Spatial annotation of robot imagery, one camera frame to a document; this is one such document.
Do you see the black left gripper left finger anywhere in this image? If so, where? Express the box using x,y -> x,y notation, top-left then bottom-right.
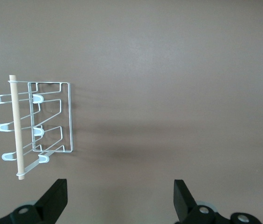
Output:
0,178 -> 69,224

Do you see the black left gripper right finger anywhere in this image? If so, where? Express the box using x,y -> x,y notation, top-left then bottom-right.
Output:
173,179 -> 260,224

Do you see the white wire cup rack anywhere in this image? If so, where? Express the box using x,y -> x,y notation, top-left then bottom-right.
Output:
0,74 -> 74,181

